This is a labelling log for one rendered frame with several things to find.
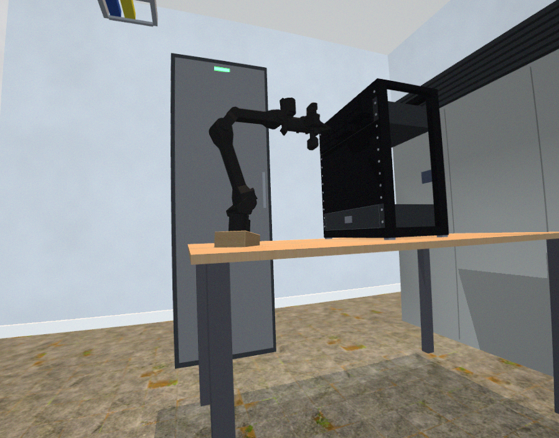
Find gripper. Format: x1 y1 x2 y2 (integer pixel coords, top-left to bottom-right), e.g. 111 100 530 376
296 102 331 151

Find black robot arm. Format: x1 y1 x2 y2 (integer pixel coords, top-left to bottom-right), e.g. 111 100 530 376
209 98 320 232

